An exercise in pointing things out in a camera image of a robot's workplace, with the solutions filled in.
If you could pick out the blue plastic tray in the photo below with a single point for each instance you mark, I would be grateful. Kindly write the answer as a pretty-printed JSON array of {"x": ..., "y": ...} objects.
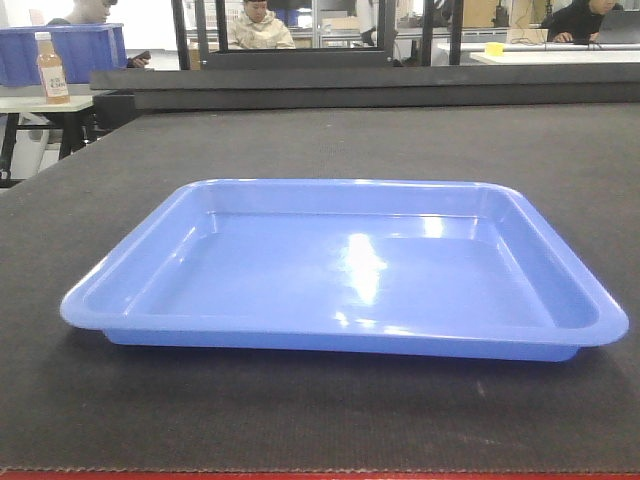
[{"x": 454, "y": 269}]

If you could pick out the person in beige hoodie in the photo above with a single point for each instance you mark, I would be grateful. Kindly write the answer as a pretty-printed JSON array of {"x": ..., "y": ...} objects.
[{"x": 257, "y": 27}]

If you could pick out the yellow small box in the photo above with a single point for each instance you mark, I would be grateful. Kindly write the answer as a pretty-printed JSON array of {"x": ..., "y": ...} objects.
[{"x": 494, "y": 49}]

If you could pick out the white long desk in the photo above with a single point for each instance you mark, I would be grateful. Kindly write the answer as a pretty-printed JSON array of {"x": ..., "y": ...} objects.
[{"x": 551, "y": 54}]

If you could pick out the blue storage crate on table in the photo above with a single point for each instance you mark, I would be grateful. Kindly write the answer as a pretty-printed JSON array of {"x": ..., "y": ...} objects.
[{"x": 83, "y": 48}]

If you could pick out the orange juice bottle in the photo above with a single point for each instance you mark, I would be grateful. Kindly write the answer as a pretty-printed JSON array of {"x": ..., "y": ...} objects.
[{"x": 51, "y": 71}]

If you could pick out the person behind blue crate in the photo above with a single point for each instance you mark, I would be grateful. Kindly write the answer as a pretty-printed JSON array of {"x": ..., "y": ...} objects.
[{"x": 97, "y": 12}]

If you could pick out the person in black top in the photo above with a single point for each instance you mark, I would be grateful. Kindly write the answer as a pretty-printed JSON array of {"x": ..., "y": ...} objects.
[{"x": 578, "y": 22}]

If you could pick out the grey laptop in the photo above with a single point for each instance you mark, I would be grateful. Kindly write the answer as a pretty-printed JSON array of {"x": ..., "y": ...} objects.
[{"x": 619, "y": 27}]

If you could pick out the black metal frame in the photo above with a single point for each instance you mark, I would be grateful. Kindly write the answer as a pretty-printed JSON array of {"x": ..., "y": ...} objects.
[{"x": 327, "y": 34}]

